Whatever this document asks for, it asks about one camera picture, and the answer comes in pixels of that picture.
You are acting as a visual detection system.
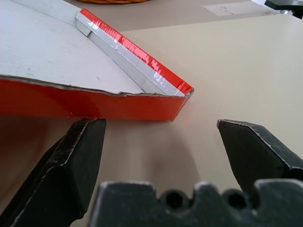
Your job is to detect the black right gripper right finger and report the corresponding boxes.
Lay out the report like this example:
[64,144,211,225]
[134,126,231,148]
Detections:
[216,119,303,191]

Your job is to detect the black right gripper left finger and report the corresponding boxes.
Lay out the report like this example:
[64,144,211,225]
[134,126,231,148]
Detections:
[0,117,107,227]

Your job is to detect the red cardboard box lid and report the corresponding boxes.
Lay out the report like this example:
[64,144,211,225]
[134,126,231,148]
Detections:
[0,0,195,122]

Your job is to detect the white paper sheet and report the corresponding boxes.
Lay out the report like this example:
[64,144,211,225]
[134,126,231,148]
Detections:
[202,1,273,17]

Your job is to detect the black object at table edge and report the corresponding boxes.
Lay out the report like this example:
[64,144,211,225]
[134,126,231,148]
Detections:
[264,0,303,17]

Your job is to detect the woven wicker basket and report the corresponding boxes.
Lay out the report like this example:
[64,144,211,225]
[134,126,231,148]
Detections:
[76,0,152,5]

